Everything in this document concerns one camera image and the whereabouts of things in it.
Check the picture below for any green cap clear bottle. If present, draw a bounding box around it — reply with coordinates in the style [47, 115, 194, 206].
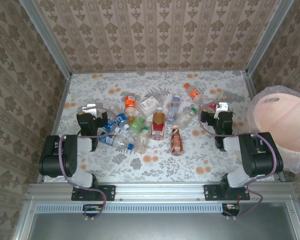
[174, 103, 200, 130]

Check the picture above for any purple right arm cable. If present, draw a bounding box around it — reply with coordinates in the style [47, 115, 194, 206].
[198, 101, 278, 221]

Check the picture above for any orange label plastic bottle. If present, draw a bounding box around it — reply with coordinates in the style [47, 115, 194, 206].
[124, 94, 139, 124]

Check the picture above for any brown coffee drink bottle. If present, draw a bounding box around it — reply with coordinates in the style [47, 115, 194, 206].
[170, 124, 185, 157]

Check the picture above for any pale blue water bottle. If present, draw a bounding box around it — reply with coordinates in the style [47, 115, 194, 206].
[166, 93, 183, 125]

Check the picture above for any grey table back rail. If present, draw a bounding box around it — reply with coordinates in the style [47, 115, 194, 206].
[71, 69, 247, 75]

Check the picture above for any clear plastic bottle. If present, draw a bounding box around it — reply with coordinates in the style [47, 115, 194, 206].
[109, 103, 126, 116]

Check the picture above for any orange cap clear bottle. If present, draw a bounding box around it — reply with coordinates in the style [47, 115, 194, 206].
[183, 82, 206, 105]

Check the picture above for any grey slotted cable duct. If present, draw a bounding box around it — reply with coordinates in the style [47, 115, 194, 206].
[35, 202, 225, 214]

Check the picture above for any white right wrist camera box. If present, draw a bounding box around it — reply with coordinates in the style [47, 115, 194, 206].
[215, 101, 229, 113]

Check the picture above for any red label tea bottle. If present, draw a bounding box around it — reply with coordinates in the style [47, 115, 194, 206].
[150, 106, 166, 141]

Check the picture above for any grey metal sheet panel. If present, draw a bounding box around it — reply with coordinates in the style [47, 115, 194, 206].
[27, 212, 300, 240]

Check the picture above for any red label cola bottle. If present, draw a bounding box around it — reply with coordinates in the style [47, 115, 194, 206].
[206, 98, 220, 113]

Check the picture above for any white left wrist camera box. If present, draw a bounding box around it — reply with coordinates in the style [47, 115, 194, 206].
[82, 103, 101, 114]

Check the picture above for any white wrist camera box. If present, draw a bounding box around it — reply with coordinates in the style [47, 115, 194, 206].
[82, 103, 101, 114]
[215, 101, 229, 113]

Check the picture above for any clear bottle green white label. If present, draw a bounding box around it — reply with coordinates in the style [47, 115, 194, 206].
[134, 126, 151, 155]

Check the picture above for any blue label bottle white cap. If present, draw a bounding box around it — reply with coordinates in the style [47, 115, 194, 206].
[114, 112, 131, 132]
[102, 119, 122, 134]

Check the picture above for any green label plastic bottle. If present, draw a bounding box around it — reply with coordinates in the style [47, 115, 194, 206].
[128, 116, 147, 135]

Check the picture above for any square clear bottle white label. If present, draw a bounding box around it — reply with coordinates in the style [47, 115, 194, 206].
[139, 94, 166, 117]

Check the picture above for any aluminium front frame rail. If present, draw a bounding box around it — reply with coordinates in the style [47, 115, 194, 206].
[26, 181, 297, 203]

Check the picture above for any aluminium frame post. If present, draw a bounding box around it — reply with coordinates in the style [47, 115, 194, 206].
[244, 0, 295, 76]
[19, 0, 73, 77]

